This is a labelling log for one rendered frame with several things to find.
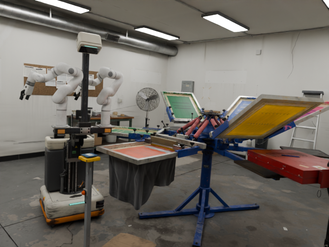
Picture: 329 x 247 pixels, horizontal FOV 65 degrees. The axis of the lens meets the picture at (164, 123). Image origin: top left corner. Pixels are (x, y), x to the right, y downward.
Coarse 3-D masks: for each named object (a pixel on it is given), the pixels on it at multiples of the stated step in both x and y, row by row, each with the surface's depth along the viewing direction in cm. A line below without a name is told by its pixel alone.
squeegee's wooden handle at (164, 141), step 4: (152, 136) 271; (152, 140) 271; (156, 140) 267; (160, 140) 263; (164, 140) 259; (168, 140) 256; (172, 140) 255; (160, 144) 264; (164, 144) 259; (168, 144) 256; (172, 144) 252; (176, 144) 250
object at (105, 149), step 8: (120, 144) 254; (128, 144) 262; (136, 144) 269; (144, 144) 278; (104, 152) 229; (112, 152) 221; (176, 152) 234; (128, 160) 207; (136, 160) 200; (144, 160) 204; (152, 160) 211
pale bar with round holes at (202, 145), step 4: (156, 136) 299; (160, 136) 295; (164, 136) 290; (168, 136) 288; (176, 140) 279; (180, 140) 275; (184, 140) 271; (188, 140) 271; (188, 144) 268; (196, 144) 261; (200, 144) 258; (204, 144) 256; (204, 148) 257
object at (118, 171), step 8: (112, 160) 238; (120, 160) 228; (112, 168) 239; (120, 168) 229; (128, 168) 222; (136, 168) 216; (112, 176) 239; (120, 176) 230; (128, 176) 223; (136, 176) 215; (112, 184) 240; (120, 184) 231; (128, 184) 225; (136, 184) 216; (112, 192) 241; (120, 192) 231; (128, 192) 226; (136, 192) 216; (120, 200) 232; (128, 200) 227; (136, 200) 216; (136, 208) 217
